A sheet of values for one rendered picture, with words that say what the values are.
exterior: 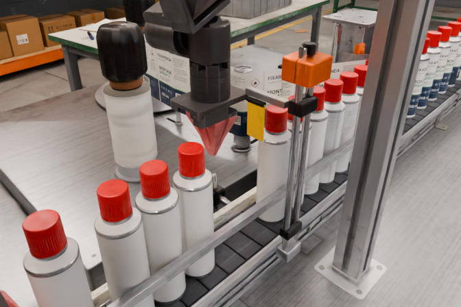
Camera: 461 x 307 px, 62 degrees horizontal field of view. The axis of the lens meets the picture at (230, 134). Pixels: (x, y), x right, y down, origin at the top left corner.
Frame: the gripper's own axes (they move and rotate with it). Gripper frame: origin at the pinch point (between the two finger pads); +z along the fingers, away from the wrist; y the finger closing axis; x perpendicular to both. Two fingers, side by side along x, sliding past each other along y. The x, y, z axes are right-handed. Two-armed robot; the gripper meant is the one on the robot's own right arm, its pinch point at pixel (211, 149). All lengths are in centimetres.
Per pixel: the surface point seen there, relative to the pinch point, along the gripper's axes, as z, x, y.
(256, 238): 13.8, 8.6, -1.5
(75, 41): 21, -152, -49
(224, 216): 11.0, 3.3, 0.6
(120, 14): 63, -383, -210
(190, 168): -4.6, 7.1, 10.2
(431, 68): 1, 9, -69
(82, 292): 2.7, 8.1, 26.1
